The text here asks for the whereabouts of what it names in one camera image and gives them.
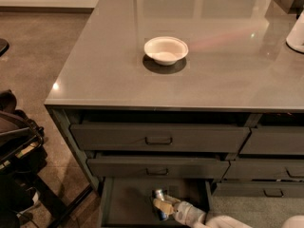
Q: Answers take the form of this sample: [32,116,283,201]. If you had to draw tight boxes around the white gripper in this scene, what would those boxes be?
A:
[153,195,206,228]

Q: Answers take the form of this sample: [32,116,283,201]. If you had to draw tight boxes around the blue silver redbull can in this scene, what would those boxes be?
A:
[153,189,168,221]

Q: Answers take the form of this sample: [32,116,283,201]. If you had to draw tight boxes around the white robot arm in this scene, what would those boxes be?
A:
[153,195,252,228]

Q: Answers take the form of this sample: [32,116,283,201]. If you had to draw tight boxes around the grey open bottom drawer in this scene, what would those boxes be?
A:
[98,178,212,228]

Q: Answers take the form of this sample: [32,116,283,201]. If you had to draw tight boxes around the grey middle right drawer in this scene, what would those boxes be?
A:
[224,159,304,180]

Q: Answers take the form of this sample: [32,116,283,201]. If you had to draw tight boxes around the grey middle left drawer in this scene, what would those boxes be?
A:
[86,156,229,179]

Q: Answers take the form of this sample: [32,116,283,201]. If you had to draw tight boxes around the grey top right drawer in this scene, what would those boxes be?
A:
[241,126,304,155]

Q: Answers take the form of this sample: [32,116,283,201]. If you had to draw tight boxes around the grey bottom right drawer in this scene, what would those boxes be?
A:
[213,181,304,198]

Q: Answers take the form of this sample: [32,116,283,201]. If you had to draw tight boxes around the grey cabinet with counter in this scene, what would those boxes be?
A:
[46,0,304,187]

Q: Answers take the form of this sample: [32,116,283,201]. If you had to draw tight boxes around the white paper bowl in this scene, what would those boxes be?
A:
[143,36,189,66]

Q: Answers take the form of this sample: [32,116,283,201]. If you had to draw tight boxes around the white appliance on counter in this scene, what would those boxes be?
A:
[286,10,304,53]

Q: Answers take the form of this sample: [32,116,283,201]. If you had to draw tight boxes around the dark round object at left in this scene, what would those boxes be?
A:
[0,38,10,56]

